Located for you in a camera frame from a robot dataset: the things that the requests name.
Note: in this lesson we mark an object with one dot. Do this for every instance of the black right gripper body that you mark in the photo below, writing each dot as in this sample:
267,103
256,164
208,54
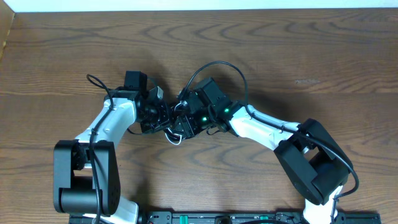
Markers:
198,122

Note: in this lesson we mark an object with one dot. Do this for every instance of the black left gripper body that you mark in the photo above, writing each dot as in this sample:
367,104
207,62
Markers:
155,116

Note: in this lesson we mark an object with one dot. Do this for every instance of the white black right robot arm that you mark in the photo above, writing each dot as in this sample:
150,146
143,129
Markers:
314,163

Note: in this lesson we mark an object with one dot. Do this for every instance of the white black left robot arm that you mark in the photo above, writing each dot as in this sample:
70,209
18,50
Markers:
85,170

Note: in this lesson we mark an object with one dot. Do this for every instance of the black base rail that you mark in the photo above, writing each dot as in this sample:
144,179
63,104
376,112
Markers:
283,217

